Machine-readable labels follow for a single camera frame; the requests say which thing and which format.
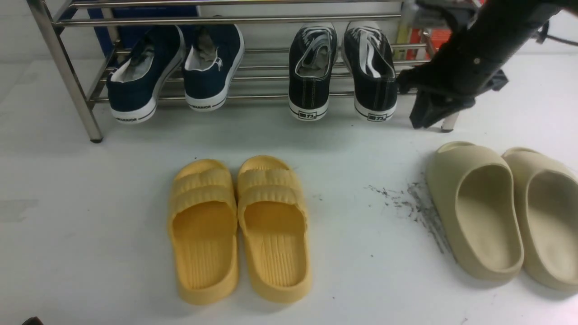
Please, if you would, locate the right beige slide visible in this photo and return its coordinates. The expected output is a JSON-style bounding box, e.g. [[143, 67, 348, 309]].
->
[[502, 147, 578, 293]]

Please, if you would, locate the right navy sneaker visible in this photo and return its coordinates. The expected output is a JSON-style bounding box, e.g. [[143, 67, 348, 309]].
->
[[182, 24, 245, 112]]

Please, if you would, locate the beige slide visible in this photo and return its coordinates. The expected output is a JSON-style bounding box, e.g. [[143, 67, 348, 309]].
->
[[425, 141, 524, 283], [502, 147, 578, 293]]

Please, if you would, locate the left yellow slipper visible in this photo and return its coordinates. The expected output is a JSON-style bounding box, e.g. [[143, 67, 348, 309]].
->
[[167, 159, 239, 305]]

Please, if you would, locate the metal shoe rack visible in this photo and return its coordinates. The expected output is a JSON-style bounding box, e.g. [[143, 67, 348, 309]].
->
[[26, 0, 461, 144]]

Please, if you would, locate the navy sneaker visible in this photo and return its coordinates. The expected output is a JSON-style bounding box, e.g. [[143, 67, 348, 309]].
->
[[107, 25, 186, 124], [182, 24, 245, 112]]

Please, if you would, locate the left navy sneaker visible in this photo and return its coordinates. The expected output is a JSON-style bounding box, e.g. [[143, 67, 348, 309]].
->
[[107, 25, 186, 124]]

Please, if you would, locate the black canvas sneaker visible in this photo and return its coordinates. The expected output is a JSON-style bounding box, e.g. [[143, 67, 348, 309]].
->
[[288, 22, 338, 121], [341, 21, 398, 123]]

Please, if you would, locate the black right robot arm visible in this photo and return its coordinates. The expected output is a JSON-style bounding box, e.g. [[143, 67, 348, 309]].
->
[[397, 0, 578, 129]]

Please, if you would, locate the orange box behind rack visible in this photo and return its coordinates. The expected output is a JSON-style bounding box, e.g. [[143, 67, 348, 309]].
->
[[403, 28, 452, 61]]

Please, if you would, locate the left beige slide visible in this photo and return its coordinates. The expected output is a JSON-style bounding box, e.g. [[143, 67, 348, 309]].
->
[[425, 141, 524, 283]]

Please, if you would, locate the yellow slipper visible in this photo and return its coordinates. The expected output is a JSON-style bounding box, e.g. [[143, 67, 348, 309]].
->
[[237, 156, 312, 304], [167, 159, 239, 305]]

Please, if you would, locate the right yellow slipper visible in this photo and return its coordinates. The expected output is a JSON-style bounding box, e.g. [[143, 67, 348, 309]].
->
[[237, 156, 312, 304]]

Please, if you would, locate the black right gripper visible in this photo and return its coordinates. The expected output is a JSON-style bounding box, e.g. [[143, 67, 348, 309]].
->
[[397, 63, 508, 129]]

